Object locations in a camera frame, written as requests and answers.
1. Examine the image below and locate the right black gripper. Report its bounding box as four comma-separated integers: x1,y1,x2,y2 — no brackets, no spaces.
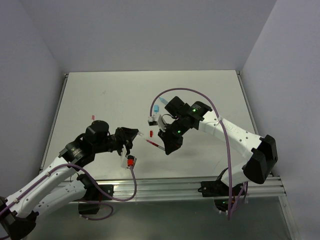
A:
158,116,189,155

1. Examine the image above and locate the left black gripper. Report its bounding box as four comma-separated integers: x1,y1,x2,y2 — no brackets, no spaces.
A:
93,126,138,157

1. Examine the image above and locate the dark red pen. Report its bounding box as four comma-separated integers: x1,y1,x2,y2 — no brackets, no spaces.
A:
146,139,165,151

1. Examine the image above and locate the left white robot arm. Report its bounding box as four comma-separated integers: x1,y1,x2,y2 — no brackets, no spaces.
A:
0,120,139,240

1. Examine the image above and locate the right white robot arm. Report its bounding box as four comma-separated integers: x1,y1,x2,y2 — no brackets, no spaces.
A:
149,96,278,195

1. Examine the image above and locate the light blue highlighter pen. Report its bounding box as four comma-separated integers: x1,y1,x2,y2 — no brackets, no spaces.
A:
158,97,168,105

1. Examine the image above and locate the light blue highlighter cap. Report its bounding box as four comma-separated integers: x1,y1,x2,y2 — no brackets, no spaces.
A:
153,105,160,113

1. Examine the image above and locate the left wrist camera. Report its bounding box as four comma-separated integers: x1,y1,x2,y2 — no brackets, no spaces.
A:
120,145,137,169

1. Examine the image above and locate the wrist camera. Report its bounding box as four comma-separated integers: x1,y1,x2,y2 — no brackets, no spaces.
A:
147,113,161,126
120,145,137,169

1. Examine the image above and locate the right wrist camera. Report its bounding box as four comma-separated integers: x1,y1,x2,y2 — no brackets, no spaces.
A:
147,113,161,126

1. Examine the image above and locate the aluminium frame rail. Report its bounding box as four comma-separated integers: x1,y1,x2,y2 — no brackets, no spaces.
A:
97,176,286,202

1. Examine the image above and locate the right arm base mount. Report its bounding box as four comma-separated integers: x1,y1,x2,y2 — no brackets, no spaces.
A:
197,180,248,212

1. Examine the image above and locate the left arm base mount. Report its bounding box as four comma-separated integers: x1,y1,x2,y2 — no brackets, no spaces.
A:
78,184,114,216

